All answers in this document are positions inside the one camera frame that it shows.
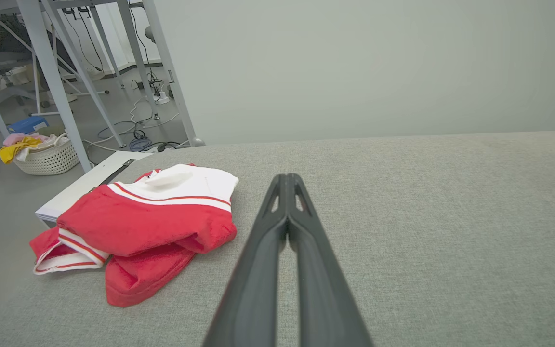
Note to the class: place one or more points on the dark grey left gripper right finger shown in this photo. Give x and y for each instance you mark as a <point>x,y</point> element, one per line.
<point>321,289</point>

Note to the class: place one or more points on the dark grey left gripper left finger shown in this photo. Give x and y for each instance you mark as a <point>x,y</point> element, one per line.
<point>258,270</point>

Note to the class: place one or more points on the red and white t-shirt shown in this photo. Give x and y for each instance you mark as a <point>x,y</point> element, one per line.
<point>138,226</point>

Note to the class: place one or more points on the white power strip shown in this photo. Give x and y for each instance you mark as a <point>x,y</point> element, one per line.
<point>162,100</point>

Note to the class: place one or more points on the white table leg grey foot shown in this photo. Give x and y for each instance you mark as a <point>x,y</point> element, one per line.
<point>171,72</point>

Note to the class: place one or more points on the white perforated laundry basket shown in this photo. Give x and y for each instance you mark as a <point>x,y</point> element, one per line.
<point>51,161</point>

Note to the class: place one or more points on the white cloth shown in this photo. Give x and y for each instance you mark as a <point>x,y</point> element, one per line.
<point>50,142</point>

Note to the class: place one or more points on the slanted white table leg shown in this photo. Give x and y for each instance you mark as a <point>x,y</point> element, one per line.
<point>86,79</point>

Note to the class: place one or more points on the yellow cloth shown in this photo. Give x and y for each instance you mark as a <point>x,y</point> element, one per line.
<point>17,148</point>

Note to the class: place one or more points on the blue flat box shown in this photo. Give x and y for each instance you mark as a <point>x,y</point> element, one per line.
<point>29,124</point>

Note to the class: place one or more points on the pink cloth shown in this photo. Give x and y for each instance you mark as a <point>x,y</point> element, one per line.
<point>15,139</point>

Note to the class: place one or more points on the thick white table leg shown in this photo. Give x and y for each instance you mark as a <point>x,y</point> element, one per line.
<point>51,72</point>

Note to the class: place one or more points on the grey office chair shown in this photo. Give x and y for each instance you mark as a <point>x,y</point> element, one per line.
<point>7,58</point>

